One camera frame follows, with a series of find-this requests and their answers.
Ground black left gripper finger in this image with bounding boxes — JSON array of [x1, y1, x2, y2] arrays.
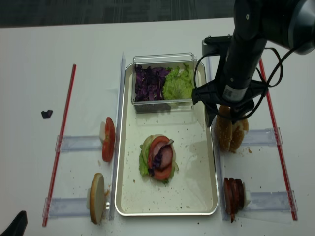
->
[[1, 210, 28, 236]]

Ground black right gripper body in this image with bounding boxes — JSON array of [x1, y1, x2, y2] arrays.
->
[[191, 78, 268, 111]]

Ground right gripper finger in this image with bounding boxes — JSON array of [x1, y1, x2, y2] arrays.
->
[[230, 105, 254, 122], [204, 102, 218, 127]]

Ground sesame bun top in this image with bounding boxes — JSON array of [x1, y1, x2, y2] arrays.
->
[[215, 105, 232, 152]]

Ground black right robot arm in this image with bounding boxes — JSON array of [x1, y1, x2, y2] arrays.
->
[[191, 0, 315, 126]]

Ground green lettuce in box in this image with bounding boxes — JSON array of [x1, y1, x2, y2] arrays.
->
[[163, 63, 193, 100]]

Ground sliced sausage pieces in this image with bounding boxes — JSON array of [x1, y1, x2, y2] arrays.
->
[[223, 178, 245, 223]]

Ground tomato slices left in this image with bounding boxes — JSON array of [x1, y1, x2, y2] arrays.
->
[[102, 117, 116, 162]]

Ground white tomato pusher block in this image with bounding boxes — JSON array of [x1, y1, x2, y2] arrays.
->
[[99, 121, 106, 144]]

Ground torn bun piece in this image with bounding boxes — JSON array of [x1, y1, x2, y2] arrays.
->
[[229, 119, 249, 153]]

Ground clear plastic salad box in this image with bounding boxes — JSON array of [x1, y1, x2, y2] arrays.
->
[[131, 53, 198, 114]]

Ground shredded purple cabbage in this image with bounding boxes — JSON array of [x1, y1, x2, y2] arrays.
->
[[134, 65, 172, 102]]

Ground left red rod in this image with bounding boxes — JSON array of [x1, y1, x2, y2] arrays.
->
[[42, 64, 77, 228]]

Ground red rod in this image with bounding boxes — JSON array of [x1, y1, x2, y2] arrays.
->
[[258, 59, 298, 221], [42, 64, 77, 228]]

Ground cream metal tray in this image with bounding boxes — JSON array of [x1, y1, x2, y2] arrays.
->
[[115, 65, 219, 216]]

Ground stacked burger fillings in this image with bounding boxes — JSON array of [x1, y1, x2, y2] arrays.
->
[[139, 134, 179, 184]]

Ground white sausage pusher block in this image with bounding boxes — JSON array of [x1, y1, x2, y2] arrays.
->
[[242, 182, 252, 209]]

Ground right red rod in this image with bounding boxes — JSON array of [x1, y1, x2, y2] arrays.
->
[[258, 59, 298, 221]]

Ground bun bottom slice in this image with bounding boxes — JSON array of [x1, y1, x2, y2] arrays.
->
[[89, 173, 105, 225]]

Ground purple cabbage scrap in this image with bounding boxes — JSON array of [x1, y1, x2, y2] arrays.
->
[[41, 110, 53, 119]]

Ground upper right clear rail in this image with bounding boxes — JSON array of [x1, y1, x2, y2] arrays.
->
[[241, 127, 283, 146]]

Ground clear rail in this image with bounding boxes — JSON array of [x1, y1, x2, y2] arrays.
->
[[55, 135, 103, 152], [42, 198, 90, 218], [243, 191, 298, 212], [241, 127, 283, 146]]

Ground lower left clear rail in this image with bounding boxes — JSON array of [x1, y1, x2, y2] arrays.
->
[[42, 198, 90, 218]]

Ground upper left clear rail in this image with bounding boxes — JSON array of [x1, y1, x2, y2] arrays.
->
[[55, 135, 103, 152]]

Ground lower right clear rail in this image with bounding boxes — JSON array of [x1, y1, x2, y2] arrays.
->
[[243, 191, 298, 212]]

